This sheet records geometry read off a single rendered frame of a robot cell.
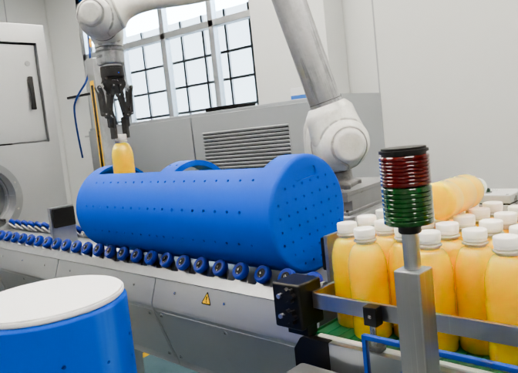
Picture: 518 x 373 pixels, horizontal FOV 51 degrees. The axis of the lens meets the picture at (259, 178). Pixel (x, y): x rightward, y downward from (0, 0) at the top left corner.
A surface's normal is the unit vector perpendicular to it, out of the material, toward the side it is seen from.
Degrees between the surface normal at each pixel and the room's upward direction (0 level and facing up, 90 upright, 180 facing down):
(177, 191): 60
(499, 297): 90
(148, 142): 90
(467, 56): 90
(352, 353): 90
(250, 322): 71
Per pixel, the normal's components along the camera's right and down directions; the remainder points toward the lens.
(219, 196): -0.66, -0.29
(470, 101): -0.59, 0.14
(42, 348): 0.28, 0.06
